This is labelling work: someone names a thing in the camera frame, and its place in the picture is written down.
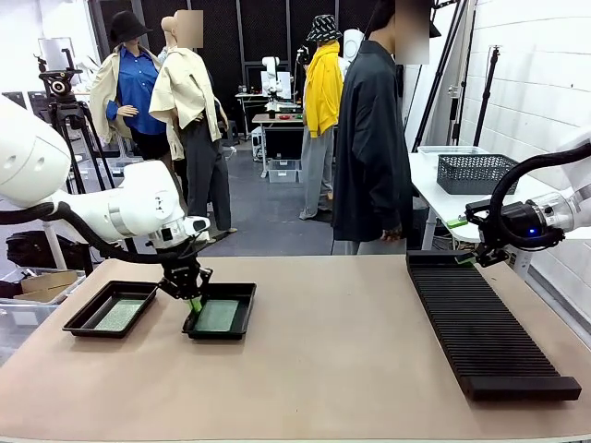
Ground white desk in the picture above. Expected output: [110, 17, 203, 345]
[41, 154, 87, 271]

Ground brown top work table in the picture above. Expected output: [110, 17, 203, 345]
[251, 112, 307, 179]

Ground black bag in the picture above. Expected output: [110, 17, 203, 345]
[6, 229, 93, 274]

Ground brown cardboard box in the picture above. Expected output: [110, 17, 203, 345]
[13, 269, 79, 304]

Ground white board panel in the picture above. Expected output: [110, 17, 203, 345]
[37, 37, 75, 73]

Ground light stand with silver pole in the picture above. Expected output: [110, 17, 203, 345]
[410, 0, 493, 153]

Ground mannequin cream jacket grey trousers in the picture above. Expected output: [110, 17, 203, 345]
[148, 16, 239, 245]

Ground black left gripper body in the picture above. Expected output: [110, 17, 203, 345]
[158, 257, 205, 301]

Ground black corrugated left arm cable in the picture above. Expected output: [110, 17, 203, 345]
[0, 201, 186, 265]

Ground white round device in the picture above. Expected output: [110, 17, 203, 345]
[342, 28, 366, 62]

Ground white table with rounded corner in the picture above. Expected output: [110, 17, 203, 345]
[408, 150, 591, 278]

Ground black slotted board rack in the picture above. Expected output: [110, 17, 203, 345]
[404, 249, 584, 402]

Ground mannequin yellow hoodie bucket hat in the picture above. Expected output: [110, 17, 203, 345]
[298, 14, 345, 222]

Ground thin black light stand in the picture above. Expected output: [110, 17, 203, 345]
[472, 44, 502, 149]

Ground black camera tripod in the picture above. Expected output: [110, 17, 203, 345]
[34, 50, 117, 195]

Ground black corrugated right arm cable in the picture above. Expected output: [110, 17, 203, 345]
[488, 141, 591, 253]

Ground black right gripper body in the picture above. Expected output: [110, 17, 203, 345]
[495, 199, 547, 251]

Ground grey plastic basket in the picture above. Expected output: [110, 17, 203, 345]
[436, 153, 521, 196]

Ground person in black shirt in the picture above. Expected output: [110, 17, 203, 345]
[330, 0, 433, 257]

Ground mannequin blue shirt black hat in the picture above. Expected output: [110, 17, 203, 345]
[88, 10, 187, 186]

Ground green perforated circuit board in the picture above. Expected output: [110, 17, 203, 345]
[192, 299, 241, 333]
[93, 299, 147, 332]

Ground person's right forearm black sleeve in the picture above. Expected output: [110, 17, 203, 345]
[368, 182, 414, 232]

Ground black plastic ESD tray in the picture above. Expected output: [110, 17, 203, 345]
[181, 281, 258, 342]
[62, 280, 161, 340]

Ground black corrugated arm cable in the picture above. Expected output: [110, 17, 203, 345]
[488, 141, 591, 253]
[0, 201, 186, 265]

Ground clear storage box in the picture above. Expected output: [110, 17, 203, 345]
[267, 158, 304, 184]

